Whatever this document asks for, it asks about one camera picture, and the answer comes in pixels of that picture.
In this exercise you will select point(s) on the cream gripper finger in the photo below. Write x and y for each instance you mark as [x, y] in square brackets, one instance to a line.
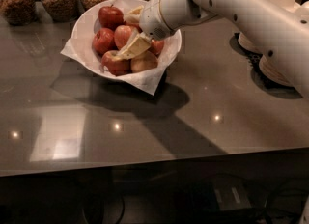
[137, 44]
[133, 15]

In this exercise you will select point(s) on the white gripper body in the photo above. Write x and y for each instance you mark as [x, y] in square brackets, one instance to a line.
[151, 19]

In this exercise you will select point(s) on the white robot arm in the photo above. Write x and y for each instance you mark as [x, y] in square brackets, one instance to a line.
[282, 37]

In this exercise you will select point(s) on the red apple right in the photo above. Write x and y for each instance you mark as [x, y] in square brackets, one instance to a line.
[156, 47]

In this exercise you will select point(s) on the red-yellow apple centre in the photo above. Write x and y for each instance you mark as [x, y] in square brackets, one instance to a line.
[122, 34]

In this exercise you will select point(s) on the red-yellow apple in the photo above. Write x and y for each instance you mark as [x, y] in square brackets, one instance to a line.
[115, 66]
[122, 34]

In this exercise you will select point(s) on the yellow apple front right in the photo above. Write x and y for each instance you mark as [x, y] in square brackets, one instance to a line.
[145, 61]

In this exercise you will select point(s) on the red apple back left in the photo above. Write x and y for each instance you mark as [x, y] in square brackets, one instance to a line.
[110, 17]

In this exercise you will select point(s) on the red-yellow apple front left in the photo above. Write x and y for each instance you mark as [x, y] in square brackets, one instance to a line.
[115, 66]

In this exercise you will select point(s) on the white bowl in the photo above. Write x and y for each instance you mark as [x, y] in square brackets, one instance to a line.
[82, 28]

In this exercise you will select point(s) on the paper bowl stack back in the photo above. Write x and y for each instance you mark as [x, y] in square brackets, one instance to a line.
[289, 5]

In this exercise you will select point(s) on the paper bowl stack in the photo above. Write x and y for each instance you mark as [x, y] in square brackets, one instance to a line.
[271, 72]
[289, 5]

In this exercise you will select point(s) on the paper bowl stack front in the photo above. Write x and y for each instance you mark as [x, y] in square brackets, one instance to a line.
[271, 72]

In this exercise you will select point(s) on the white paper napkin liner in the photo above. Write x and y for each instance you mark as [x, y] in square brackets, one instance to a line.
[145, 79]

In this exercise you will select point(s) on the glass cereal jar far left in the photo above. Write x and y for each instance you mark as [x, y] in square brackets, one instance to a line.
[18, 12]

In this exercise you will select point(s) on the black rubber mat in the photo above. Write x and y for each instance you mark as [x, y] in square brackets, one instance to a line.
[254, 60]

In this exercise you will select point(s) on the dark device under table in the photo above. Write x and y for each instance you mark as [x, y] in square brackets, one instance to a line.
[215, 202]

